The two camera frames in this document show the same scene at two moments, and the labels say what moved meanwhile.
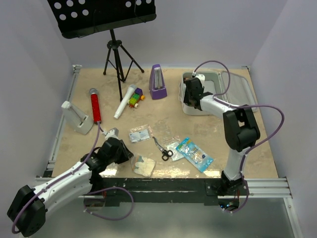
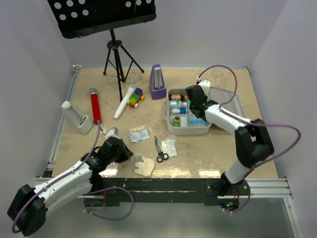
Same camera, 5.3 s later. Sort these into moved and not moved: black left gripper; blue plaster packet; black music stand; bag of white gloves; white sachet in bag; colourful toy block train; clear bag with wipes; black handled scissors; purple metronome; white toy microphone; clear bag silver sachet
Moved: black handled scissors; blue plaster packet; clear bag silver sachet
Not moved: clear bag with wipes; black left gripper; purple metronome; black music stand; bag of white gloves; white sachet in bag; colourful toy block train; white toy microphone
